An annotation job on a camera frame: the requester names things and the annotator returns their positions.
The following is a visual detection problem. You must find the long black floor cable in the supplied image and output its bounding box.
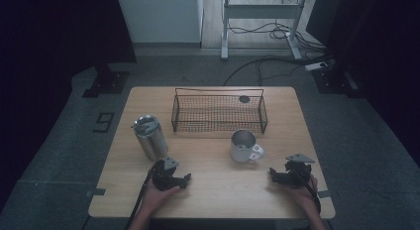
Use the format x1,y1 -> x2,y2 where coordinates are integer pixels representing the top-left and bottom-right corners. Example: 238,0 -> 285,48
223,54 -> 334,87

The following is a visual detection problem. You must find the black stand base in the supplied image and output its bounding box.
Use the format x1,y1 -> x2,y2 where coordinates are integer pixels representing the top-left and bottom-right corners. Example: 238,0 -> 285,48
81,62 -> 131,99
311,65 -> 366,99

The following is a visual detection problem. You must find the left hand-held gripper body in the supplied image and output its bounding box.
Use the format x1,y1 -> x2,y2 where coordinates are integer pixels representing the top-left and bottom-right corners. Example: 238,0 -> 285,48
151,156 -> 182,191

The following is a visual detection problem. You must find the dark wire mesh basket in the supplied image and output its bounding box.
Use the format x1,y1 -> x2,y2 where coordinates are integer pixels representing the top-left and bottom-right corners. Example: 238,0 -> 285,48
170,87 -> 269,136

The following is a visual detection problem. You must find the bundle of black floor cables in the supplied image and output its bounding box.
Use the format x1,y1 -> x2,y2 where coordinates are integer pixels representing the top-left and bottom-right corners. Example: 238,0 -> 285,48
228,21 -> 329,55

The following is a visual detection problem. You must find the hand-held gripper black cable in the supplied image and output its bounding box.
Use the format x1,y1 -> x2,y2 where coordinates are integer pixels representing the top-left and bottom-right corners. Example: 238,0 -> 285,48
124,160 -> 160,230
295,169 -> 322,214

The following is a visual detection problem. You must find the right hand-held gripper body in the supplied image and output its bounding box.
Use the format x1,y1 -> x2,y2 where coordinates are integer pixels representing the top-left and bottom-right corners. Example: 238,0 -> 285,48
279,153 -> 316,188

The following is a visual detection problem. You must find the person's left hand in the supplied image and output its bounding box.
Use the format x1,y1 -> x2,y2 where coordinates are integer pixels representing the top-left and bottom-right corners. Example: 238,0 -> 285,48
140,179 -> 181,215

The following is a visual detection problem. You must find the white power strip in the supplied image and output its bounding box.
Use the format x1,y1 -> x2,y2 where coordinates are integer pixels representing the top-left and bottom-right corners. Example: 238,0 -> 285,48
304,60 -> 329,72

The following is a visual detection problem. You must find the right hand-held gripper black cable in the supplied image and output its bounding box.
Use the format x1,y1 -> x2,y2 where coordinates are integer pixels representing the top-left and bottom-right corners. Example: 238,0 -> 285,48
295,169 -> 322,214

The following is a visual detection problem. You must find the white desk frame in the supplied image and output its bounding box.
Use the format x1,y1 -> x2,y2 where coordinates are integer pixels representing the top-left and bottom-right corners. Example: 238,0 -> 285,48
220,0 -> 310,61

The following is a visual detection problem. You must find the left hand-held gripper black cable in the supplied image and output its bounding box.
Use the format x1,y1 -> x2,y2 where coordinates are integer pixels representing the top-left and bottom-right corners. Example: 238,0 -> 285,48
124,160 -> 160,230

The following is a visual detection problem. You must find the stainless steel tumbler with lid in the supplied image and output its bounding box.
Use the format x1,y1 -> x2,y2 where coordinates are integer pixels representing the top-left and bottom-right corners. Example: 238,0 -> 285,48
132,114 -> 169,163

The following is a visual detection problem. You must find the white cabinet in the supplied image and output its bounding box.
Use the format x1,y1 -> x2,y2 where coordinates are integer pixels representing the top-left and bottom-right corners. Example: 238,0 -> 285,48
115,0 -> 205,49

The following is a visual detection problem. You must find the white mug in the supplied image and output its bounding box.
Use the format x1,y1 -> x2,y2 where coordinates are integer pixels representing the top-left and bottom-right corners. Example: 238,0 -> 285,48
230,129 -> 265,164

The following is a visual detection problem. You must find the dark curtain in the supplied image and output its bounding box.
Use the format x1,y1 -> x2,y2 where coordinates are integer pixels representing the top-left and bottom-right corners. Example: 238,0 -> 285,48
0,0 -> 138,211
305,0 -> 420,169

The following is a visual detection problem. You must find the person's right hand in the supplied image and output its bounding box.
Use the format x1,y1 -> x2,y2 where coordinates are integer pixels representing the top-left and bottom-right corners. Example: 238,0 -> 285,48
286,174 -> 320,209

